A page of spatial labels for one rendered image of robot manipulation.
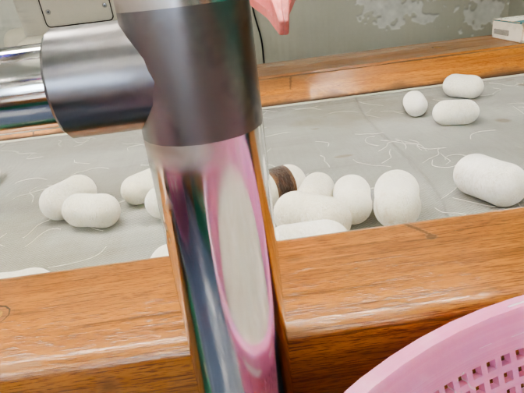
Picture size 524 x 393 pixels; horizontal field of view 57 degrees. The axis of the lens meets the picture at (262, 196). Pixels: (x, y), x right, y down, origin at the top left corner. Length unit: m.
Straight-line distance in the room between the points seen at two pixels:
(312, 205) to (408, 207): 0.04
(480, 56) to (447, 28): 2.00
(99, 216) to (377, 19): 2.23
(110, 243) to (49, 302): 0.09
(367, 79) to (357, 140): 0.15
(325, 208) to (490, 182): 0.08
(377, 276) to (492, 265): 0.04
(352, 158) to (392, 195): 0.11
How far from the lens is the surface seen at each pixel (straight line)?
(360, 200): 0.23
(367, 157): 0.33
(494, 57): 0.55
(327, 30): 2.39
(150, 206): 0.26
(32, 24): 1.01
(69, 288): 0.18
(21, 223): 0.32
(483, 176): 0.26
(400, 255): 0.17
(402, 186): 0.23
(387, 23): 2.45
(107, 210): 0.27
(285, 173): 0.26
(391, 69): 0.51
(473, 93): 0.46
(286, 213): 0.22
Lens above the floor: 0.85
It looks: 24 degrees down
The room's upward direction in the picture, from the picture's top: 7 degrees counter-clockwise
